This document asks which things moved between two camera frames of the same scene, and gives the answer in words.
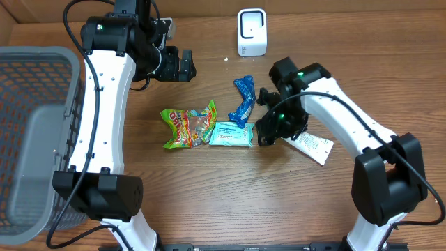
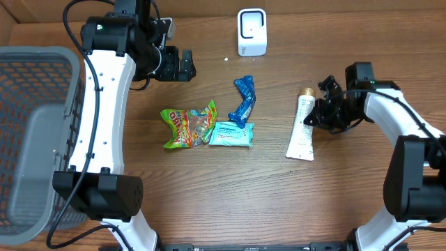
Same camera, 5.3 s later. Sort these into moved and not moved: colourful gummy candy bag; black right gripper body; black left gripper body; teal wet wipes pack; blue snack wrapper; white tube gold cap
Moved: white tube gold cap; black right gripper body
Not moved: colourful gummy candy bag; teal wet wipes pack; black left gripper body; blue snack wrapper
